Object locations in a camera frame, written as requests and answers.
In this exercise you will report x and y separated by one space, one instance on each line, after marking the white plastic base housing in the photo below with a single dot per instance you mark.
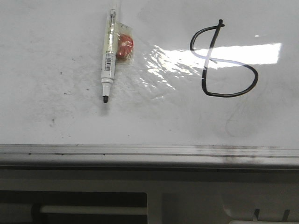
171 197

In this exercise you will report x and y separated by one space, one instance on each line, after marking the white whiteboard marker black tip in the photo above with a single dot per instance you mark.
109 55

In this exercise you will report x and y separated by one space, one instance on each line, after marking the whiteboard with aluminium frame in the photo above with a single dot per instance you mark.
213 83

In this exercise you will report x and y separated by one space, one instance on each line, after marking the white bar under table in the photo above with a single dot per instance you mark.
94 210

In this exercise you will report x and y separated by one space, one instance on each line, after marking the red magnet taped to marker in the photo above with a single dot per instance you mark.
125 50

